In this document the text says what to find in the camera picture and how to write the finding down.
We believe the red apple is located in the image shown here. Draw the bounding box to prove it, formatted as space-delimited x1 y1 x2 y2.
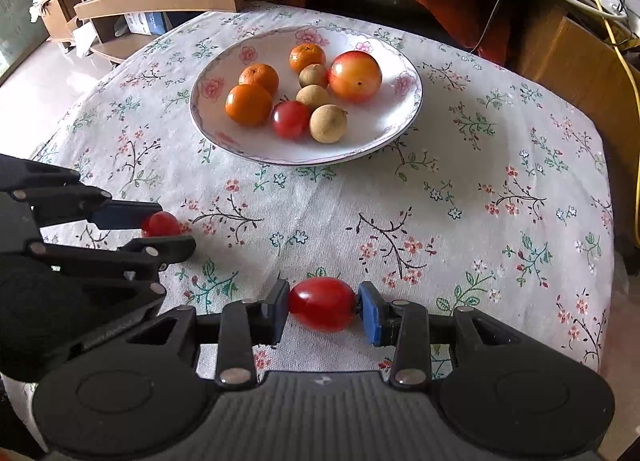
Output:
328 50 383 103

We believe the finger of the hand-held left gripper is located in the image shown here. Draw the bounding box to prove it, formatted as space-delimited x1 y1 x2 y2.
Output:
0 154 163 231
29 235 197 301

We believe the red cherry tomato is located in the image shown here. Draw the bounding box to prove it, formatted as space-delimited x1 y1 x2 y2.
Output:
289 277 358 333
271 100 312 139
141 211 182 238

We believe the orange tangerine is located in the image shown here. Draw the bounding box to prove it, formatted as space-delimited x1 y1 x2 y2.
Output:
238 64 280 96
224 84 274 128
289 42 327 74

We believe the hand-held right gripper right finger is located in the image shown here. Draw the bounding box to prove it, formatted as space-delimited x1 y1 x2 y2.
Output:
357 281 546 388

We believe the white floral porcelain bowl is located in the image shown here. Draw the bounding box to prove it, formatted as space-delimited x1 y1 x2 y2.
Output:
189 25 424 166

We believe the tan longan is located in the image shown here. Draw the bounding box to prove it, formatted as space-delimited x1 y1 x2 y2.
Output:
296 84 331 109
309 104 349 144
298 64 330 89

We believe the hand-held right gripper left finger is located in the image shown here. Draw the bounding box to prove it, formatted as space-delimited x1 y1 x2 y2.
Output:
100 279 291 388

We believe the yellow cable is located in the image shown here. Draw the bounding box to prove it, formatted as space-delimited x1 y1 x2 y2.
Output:
520 0 640 249

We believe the blue white box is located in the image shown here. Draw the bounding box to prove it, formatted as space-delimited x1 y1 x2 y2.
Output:
125 11 173 37

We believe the red cloth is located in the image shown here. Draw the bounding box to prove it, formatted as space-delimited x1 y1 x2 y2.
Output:
287 0 513 55

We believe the white floral tablecloth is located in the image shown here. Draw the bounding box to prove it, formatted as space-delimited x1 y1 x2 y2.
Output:
7 1 617 407

